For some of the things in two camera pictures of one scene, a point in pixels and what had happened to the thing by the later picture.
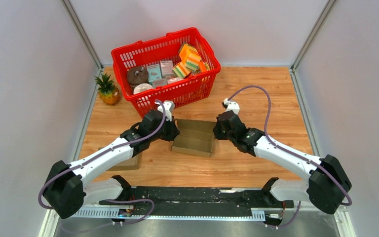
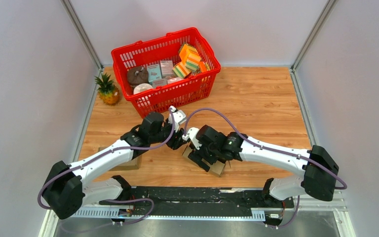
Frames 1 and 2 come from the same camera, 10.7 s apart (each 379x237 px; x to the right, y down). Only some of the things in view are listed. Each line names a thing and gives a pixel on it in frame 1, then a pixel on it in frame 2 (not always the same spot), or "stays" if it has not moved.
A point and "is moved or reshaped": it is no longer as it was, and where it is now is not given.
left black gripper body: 166,132 stays
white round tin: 141,87 stays
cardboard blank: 196,137 is moved or reshaped
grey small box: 167,68 stays
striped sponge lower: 180,70 stays
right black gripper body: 221,135 -> 210,154
